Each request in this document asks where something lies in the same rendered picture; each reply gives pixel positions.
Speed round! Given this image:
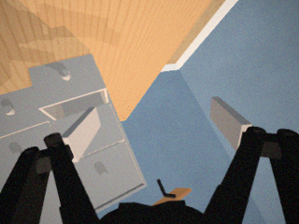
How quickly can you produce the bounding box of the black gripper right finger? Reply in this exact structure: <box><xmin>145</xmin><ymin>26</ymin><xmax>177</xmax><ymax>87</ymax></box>
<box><xmin>198</xmin><ymin>96</ymin><xmax>299</xmax><ymax>224</ymax></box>

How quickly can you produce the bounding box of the beige small chest of drawers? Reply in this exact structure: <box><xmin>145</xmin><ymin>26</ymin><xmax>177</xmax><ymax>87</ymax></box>
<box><xmin>0</xmin><ymin>86</ymin><xmax>147</xmax><ymax>214</ymax></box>

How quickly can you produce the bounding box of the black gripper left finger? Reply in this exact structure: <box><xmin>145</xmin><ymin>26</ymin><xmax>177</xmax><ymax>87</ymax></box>
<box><xmin>0</xmin><ymin>107</ymin><xmax>101</xmax><ymax>224</ymax></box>

